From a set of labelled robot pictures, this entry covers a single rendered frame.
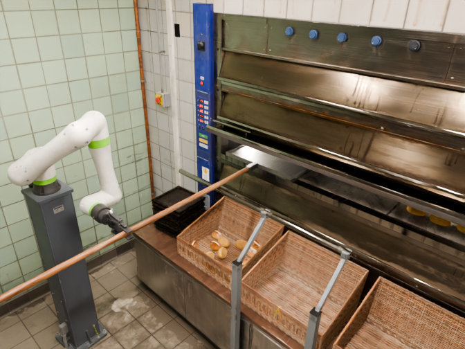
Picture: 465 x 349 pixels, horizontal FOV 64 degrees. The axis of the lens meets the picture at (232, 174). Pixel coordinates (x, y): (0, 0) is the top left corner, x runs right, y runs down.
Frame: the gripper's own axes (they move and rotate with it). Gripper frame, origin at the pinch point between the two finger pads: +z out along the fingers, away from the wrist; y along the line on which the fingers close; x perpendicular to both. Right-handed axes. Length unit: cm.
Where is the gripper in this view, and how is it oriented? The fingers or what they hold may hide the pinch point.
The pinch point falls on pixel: (126, 232)
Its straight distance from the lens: 189.5
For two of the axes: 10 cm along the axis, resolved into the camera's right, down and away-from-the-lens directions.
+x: -6.8, 3.2, -6.6
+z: 7.3, 3.3, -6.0
